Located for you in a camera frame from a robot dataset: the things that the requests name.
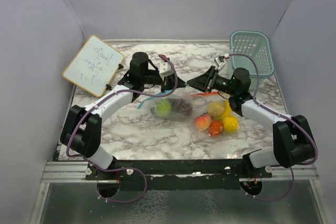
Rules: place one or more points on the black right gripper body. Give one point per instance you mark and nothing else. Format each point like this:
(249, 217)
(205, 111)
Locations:
(222, 84)

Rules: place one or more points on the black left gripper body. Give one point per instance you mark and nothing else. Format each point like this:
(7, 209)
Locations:
(150, 78)

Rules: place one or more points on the blue zip clear bag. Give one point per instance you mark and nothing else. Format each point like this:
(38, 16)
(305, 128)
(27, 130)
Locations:
(180, 93)

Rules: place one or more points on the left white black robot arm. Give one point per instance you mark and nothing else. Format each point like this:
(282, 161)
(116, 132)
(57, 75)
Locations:
(82, 129)

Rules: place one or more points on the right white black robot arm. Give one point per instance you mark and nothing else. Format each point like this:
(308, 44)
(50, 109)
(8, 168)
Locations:
(292, 139)

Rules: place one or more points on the fake yellow banana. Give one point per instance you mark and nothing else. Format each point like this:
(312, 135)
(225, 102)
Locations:
(227, 110)

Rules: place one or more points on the green fake spiky fruit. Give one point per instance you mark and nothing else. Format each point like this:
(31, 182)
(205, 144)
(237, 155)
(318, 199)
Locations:
(163, 108)

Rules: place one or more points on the fake tan pear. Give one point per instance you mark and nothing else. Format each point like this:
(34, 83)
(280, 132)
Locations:
(215, 109)

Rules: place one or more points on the fake yellow lemon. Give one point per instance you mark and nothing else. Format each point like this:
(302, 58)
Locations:
(230, 124)

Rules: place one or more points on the orange zip clear bag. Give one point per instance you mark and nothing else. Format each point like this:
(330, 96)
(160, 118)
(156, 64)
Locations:
(200, 103)

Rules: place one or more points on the fake pink peach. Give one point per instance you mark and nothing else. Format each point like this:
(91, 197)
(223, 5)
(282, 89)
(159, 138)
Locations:
(203, 122)

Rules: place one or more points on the fake orange tomato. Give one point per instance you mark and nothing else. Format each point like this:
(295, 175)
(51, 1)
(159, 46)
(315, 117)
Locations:
(215, 128)

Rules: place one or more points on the teal plastic basket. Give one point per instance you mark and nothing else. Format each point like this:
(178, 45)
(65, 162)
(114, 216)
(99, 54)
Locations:
(251, 51)

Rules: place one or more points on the yellow framed whiteboard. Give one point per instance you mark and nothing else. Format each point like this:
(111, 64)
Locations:
(94, 66)

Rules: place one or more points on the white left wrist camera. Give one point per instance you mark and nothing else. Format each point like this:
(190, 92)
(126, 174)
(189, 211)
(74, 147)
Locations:
(165, 69)

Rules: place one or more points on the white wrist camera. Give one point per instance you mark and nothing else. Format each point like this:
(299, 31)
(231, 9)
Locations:
(220, 62)
(165, 69)

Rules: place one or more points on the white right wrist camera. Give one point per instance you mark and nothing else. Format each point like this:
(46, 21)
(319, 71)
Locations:
(220, 62)

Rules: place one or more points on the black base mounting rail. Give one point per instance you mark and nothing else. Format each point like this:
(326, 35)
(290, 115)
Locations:
(179, 174)

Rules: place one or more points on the aluminium extrusion rail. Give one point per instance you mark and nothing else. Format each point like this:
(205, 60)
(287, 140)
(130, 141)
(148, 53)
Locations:
(76, 172)

